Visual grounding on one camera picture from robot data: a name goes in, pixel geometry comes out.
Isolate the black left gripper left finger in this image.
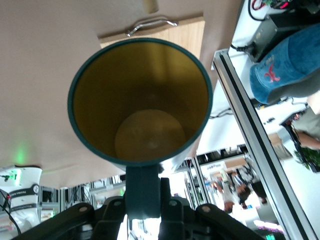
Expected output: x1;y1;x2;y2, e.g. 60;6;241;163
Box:
9;196;127;240

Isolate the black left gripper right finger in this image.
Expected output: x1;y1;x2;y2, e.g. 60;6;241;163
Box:
159;177;254;240

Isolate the dark green mug yellow inside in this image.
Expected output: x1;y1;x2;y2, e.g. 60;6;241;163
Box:
67;37;214;219

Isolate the wooden mug rack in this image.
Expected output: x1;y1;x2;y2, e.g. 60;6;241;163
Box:
141;0;160;14

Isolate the blue cap red logo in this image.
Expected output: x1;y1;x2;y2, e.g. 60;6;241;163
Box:
249;23;320;106

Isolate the black electronics box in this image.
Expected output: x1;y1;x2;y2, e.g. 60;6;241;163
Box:
229;4;320;63

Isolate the aluminium table edge rail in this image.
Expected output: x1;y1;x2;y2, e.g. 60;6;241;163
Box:
211;48;312;240

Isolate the bamboo cutting board metal handle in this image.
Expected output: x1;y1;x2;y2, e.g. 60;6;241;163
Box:
98;11;206;60

